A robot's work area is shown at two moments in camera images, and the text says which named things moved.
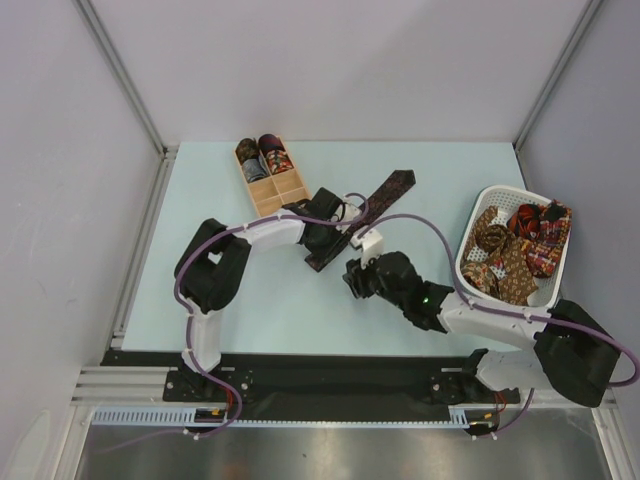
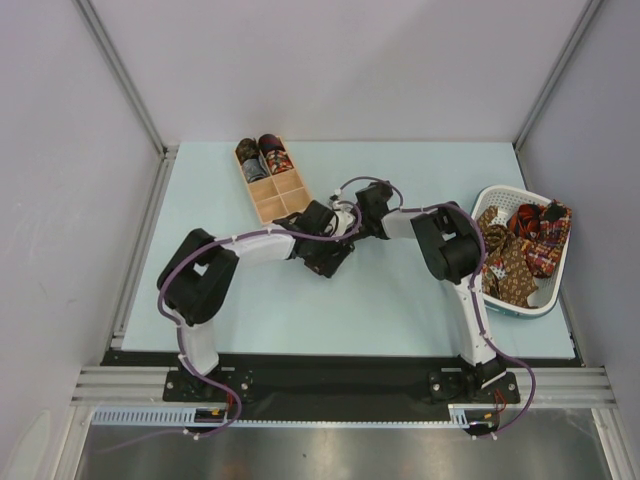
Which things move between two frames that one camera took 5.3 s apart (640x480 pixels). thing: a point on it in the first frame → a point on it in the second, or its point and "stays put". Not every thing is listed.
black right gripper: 361,278 → 364,226
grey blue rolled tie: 255,168 stays put
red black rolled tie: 278,161 stays put
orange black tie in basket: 525,223 stays put
